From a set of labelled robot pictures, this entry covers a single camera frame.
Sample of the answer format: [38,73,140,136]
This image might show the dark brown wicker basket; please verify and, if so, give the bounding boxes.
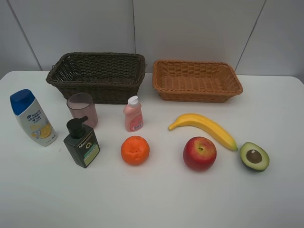
[46,52,146,105]

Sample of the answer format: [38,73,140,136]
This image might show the small pink lotion bottle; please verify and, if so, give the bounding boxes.
[123,95,143,132]

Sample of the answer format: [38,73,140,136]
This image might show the halved avocado with pit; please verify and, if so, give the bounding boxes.
[240,142,270,172]

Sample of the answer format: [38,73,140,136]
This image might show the light brown wicker basket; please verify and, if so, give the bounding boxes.
[152,60,243,103]

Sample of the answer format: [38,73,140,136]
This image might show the yellow banana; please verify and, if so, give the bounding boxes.
[168,114,238,151]

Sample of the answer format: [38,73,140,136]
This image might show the red apple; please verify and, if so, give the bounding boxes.
[183,137,217,171]

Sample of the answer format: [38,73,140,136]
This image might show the orange mandarin fruit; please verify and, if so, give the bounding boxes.
[121,136,150,166]

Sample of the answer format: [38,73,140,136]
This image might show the translucent pink plastic cup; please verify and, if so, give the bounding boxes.
[66,93,98,128]

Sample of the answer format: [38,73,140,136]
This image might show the dark green pump bottle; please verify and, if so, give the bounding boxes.
[64,116,100,168]

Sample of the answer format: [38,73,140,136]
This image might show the white shampoo bottle blue cap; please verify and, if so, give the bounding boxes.
[10,89,57,147]

